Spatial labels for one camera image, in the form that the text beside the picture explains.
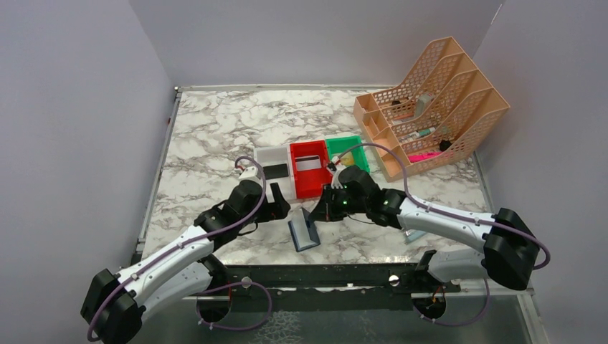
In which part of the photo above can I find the gold card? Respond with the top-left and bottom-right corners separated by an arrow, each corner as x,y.
339,153 -> 356,166

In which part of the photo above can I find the green capped marker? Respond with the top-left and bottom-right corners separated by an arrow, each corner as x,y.
399,127 -> 436,143

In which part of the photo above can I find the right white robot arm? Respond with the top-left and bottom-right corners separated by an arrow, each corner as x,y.
310,166 -> 541,290

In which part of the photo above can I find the white plastic bin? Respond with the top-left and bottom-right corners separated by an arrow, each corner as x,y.
254,145 -> 296,201

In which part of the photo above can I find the navy blue card holder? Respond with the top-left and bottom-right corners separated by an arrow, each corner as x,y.
288,208 -> 320,252

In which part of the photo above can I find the black card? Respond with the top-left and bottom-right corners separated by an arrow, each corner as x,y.
263,163 -> 290,180

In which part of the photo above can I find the pink highlighter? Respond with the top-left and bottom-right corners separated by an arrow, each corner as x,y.
407,151 -> 442,163

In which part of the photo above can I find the red plastic bin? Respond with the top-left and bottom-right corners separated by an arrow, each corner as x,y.
289,140 -> 331,199

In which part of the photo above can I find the peach desk organizer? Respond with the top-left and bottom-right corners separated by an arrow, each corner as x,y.
353,37 -> 510,181

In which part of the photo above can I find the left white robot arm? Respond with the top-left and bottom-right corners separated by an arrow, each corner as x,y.
80,178 -> 290,343

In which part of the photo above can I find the green plastic bin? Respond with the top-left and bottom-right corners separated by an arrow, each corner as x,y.
325,135 -> 370,172

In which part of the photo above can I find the black front rail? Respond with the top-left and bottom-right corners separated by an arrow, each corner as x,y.
196,263 -> 460,320

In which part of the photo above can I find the grey eraser block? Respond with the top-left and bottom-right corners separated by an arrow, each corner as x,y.
414,92 -> 434,118

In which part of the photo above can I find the white grey card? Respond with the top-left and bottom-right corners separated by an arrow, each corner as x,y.
295,156 -> 322,172

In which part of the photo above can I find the black binder clip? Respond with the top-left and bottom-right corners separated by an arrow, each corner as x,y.
439,140 -> 452,152

